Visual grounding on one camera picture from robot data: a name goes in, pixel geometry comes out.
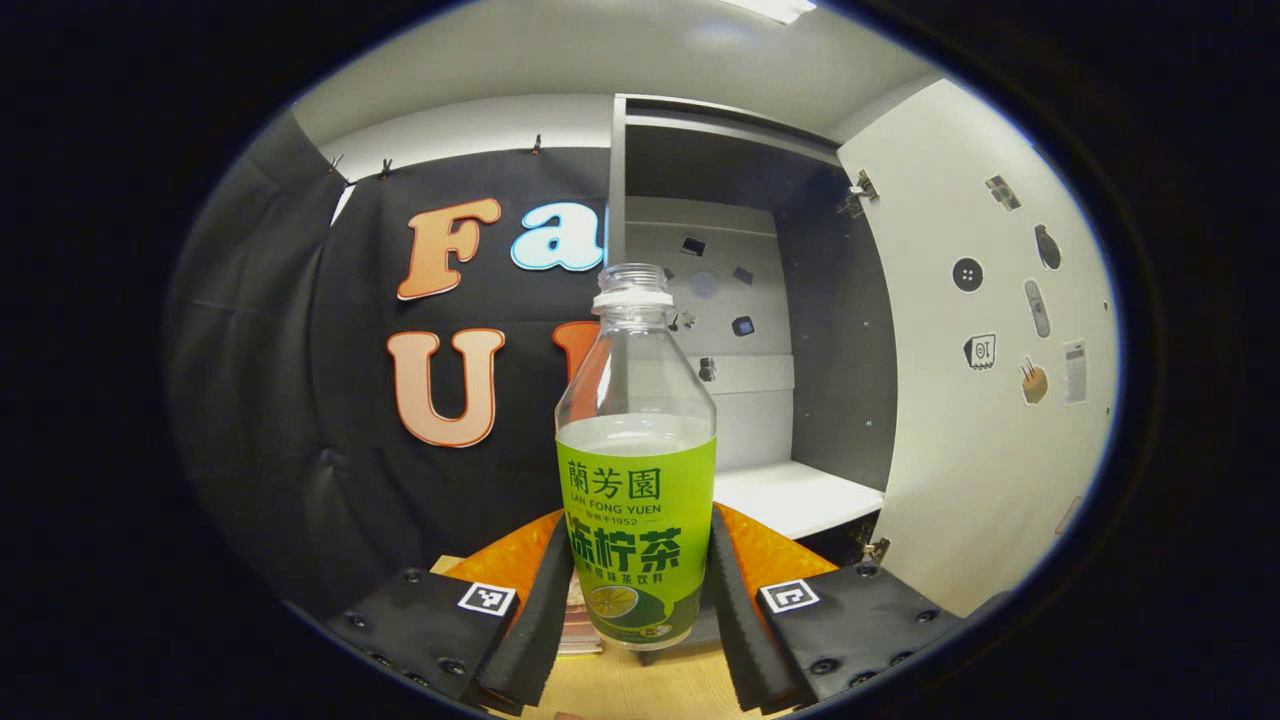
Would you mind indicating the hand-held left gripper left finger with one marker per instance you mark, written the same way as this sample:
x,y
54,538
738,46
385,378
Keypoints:
x,y
530,640

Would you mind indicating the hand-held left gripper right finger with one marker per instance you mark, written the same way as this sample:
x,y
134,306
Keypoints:
x,y
745,650

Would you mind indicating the green label bottle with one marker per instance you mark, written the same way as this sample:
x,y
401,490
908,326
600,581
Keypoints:
x,y
635,480

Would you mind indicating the beige cabinet door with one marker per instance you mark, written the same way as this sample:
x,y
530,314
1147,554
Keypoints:
x,y
960,480

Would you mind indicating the white cabinet shelf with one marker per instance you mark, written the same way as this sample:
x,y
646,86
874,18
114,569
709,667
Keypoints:
x,y
790,495

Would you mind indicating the metal door hinge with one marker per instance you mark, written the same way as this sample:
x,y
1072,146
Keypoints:
x,y
862,190
876,550

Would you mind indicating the grey cabinet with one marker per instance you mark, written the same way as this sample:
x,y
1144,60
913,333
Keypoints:
x,y
835,350

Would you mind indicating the black backdrop cloth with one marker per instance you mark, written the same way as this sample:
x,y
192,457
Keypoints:
x,y
300,400

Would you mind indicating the long ceiling light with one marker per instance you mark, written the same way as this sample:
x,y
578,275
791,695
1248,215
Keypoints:
x,y
775,8

